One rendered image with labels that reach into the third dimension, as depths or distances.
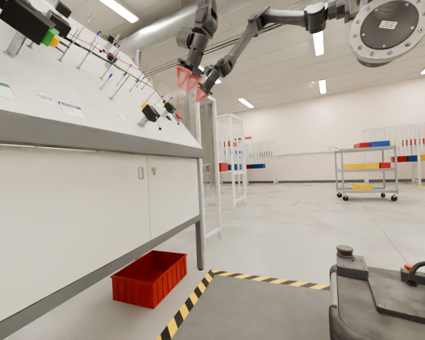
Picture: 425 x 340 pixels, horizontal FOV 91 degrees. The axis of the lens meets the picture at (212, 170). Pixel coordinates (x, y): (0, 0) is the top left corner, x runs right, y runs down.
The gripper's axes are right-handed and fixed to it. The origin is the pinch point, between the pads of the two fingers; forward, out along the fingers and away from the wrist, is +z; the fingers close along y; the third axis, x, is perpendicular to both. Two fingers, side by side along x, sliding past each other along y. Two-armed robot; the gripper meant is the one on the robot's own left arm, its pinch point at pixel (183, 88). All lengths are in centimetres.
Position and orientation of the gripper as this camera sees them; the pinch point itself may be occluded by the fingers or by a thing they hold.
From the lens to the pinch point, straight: 90.0
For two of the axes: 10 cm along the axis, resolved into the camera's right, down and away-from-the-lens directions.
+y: -5.0, 0.3, -8.7
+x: 7.8, 4.6, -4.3
